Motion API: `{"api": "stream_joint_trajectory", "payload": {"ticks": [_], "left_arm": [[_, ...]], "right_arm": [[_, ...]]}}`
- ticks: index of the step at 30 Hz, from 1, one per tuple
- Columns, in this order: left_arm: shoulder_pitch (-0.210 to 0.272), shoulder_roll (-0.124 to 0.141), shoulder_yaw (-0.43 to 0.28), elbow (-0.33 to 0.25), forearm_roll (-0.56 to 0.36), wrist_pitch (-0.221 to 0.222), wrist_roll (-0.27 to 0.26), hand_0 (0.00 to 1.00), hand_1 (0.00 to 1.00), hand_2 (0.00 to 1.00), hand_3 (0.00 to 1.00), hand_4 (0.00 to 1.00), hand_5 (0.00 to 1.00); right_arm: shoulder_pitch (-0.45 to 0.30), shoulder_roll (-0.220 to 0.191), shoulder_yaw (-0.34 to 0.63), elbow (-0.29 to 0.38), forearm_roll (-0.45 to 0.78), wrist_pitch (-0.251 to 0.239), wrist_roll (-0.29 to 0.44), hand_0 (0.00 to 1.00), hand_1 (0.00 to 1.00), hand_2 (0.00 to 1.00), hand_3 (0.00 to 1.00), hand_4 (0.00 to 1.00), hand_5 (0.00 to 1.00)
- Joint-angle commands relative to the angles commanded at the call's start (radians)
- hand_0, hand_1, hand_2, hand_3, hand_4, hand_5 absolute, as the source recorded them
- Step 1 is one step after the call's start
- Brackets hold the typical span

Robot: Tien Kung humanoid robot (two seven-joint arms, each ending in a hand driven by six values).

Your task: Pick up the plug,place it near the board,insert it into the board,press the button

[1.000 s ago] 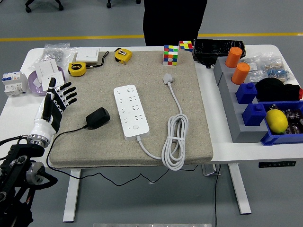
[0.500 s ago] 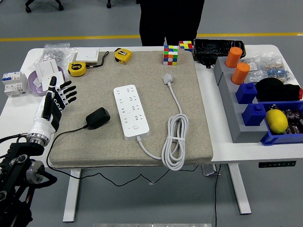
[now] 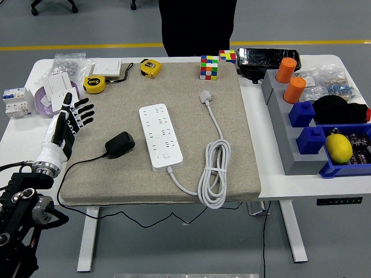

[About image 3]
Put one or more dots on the clear bag of small parts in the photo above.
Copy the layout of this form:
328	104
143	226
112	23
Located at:
312	87

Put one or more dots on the orange cylinder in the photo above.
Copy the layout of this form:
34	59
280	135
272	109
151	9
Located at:
294	89
286	69

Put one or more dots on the plastic bag of metal parts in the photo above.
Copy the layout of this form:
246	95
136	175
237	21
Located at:
68	68

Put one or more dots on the white wall socket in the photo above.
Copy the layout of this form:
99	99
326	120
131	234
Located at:
56	100

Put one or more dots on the small colourful puzzle cube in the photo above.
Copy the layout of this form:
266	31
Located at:
227	56

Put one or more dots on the blue plastic bin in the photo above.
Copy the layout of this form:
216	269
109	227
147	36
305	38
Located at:
334	171

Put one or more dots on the person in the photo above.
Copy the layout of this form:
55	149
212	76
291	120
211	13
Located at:
197	26

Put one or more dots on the white circuit breaker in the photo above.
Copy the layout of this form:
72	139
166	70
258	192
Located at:
16	102

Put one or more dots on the small yellow object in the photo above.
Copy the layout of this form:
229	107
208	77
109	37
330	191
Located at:
151	69

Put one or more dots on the black plug adapter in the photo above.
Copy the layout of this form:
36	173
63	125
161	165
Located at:
120	144

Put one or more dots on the black office chair base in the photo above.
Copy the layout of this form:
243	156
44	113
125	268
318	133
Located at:
55	4

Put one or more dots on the purple plate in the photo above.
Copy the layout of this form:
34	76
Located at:
41	104

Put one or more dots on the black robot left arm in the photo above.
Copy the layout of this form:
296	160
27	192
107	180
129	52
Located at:
17	226

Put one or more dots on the grey stepped block base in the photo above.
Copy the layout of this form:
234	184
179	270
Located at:
290	156

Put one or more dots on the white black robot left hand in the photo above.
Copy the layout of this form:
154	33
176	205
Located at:
52	150

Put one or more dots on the plastic bag of clips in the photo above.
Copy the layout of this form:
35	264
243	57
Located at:
342	85

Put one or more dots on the dark shiny metal piece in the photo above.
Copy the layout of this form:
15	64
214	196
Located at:
113	78

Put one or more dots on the black chair caster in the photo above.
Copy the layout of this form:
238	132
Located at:
133	5

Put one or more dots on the white socket back panel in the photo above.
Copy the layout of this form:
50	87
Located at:
58	82

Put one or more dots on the white flat switch plate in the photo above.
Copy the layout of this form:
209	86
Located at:
107	68

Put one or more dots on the black cloth with red patch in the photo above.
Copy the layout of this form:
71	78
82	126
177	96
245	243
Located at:
334	108

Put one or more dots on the blue square block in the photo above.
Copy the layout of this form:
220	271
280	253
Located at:
310	140
302	114

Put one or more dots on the yellow lemon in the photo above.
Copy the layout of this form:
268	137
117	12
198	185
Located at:
339	149

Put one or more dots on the white table leg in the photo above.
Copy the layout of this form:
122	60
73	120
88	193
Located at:
88	237
294	231

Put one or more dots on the grey-brown mat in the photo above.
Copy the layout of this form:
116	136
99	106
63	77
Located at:
188	130

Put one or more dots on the white power strip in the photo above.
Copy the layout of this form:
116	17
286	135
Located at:
160	139

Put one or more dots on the black glossy phone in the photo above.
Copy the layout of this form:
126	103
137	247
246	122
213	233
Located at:
268	58

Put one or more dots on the yellow tape measure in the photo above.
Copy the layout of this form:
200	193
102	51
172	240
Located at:
94	85

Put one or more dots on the black table control panel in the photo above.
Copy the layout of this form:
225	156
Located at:
339	201

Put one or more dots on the large colourful puzzle cube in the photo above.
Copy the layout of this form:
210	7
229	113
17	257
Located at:
209	68

